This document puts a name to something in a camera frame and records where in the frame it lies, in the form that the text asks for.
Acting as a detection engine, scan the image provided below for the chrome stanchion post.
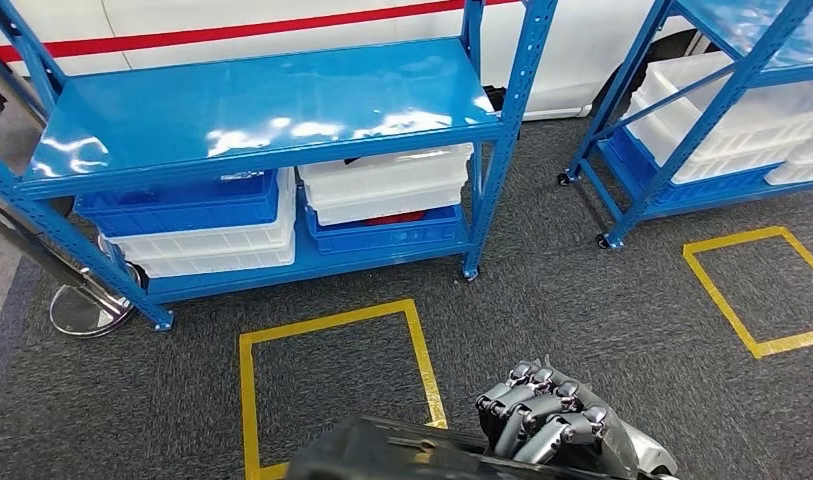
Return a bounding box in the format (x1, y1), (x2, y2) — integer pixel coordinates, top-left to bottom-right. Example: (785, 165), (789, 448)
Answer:
(0, 185), (142, 339)

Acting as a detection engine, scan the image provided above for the red part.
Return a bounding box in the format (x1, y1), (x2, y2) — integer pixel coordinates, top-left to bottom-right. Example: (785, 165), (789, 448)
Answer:
(366, 210), (426, 227)

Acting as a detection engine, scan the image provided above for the white plastic crate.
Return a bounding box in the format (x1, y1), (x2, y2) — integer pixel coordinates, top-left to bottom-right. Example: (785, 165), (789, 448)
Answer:
(624, 99), (811, 185)
(634, 51), (813, 160)
(104, 168), (298, 263)
(307, 182), (466, 227)
(763, 135), (813, 187)
(297, 143), (475, 203)
(134, 231), (298, 280)

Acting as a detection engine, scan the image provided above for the blue metal shelf rack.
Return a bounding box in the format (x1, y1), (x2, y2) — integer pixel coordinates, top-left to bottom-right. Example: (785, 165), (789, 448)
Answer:
(0, 0), (560, 333)
(556, 0), (813, 252)

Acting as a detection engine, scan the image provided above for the yellow tape square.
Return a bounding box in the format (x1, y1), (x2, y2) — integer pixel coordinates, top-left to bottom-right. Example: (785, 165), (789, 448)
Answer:
(682, 225), (813, 360)
(238, 298), (449, 480)

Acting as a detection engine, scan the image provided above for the white car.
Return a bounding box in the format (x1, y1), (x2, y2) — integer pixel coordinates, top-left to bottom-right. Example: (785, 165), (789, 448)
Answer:
(0, 0), (712, 123)

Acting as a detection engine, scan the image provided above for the red barrier belt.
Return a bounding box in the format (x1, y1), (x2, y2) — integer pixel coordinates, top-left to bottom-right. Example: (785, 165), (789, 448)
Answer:
(0, 0), (520, 64)

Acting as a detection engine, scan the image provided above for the black plastic plate frame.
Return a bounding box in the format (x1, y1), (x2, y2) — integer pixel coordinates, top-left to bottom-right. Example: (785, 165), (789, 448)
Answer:
(283, 415), (652, 480)

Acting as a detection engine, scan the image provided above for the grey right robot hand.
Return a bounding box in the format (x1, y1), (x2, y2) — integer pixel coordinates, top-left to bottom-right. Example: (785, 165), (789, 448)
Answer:
(475, 359), (639, 480)

